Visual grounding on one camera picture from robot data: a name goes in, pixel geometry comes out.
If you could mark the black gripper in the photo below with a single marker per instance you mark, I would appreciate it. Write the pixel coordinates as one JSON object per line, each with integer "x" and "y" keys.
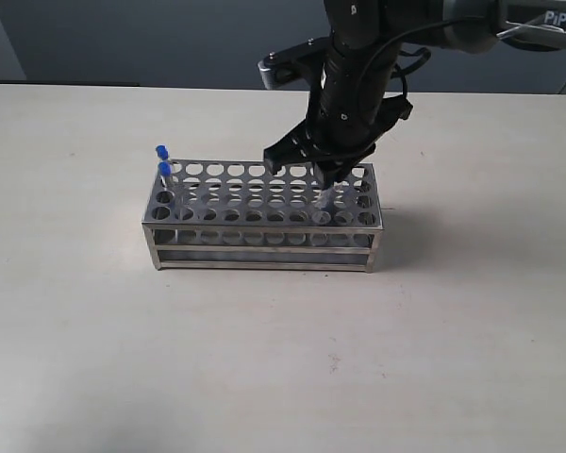
{"x": 364, "y": 94}

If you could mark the blue capped test tube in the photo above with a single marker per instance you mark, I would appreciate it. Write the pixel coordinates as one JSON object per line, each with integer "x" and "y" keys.
{"x": 325, "y": 204}
{"x": 162, "y": 153}
{"x": 167, "y": 195}

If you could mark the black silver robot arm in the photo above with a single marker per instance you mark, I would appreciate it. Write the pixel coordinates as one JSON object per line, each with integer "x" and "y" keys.
{"x": 472, "y": 27}

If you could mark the steel test tube rack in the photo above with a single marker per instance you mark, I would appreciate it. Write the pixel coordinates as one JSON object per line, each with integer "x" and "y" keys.
{"x": 235, "y": 215}

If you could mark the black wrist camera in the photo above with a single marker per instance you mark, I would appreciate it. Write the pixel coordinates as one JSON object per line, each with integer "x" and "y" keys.
{"x": 304, "y": 61}

